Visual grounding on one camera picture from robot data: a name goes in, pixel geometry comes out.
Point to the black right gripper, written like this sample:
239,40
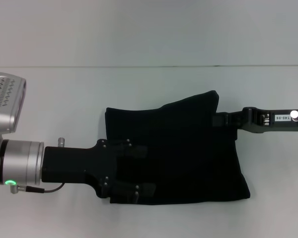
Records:
263,120

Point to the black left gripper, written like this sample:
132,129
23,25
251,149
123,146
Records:
77,163

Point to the black shirt with FREE print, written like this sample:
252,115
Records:
183,153

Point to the silver cylindrical connector plug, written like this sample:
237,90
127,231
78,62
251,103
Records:
295,114
61,141

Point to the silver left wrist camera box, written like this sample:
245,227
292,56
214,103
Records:
5,106

